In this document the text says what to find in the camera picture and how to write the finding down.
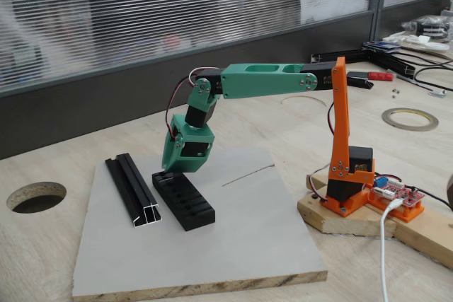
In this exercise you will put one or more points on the black slotted holder block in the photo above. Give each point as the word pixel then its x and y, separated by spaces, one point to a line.
pixel 198 217

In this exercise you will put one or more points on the orange and teal robot arm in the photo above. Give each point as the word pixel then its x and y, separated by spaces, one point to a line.
pixel 262 81

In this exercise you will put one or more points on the black aluminium profile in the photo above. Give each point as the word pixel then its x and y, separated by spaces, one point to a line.
pixel 132 189

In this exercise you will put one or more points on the grey-topped wooden board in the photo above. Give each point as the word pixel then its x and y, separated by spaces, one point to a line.
pixel 247 227

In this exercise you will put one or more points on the wooden base block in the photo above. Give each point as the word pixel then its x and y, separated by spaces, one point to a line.
pixel 354 226

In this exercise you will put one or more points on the red and black tool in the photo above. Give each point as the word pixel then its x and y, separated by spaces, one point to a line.
pixel 384 76

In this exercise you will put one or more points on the blue card stack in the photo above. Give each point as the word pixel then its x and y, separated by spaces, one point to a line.
pixel 382 45

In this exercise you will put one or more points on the tape roll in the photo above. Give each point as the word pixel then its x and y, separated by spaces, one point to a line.
pixel 410 128

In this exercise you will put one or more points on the red controller board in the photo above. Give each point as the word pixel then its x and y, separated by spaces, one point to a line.
pixel 407 197

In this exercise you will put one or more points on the small white plug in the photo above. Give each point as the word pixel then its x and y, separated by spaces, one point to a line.
pixel 439 93

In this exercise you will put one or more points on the white plastic parts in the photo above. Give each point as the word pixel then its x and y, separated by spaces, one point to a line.
pixel 424 40

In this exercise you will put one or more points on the wooden plank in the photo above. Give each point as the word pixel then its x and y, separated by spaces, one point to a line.
pixel 431 242

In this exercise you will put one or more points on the clear plastic bag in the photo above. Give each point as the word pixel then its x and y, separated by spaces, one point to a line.
pixel 428 28

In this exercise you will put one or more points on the dark round object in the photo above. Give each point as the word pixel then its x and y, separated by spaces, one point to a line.
pixel 450 192

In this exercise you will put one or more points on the black profile frame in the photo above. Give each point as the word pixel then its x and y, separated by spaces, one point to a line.
pixel 389 59

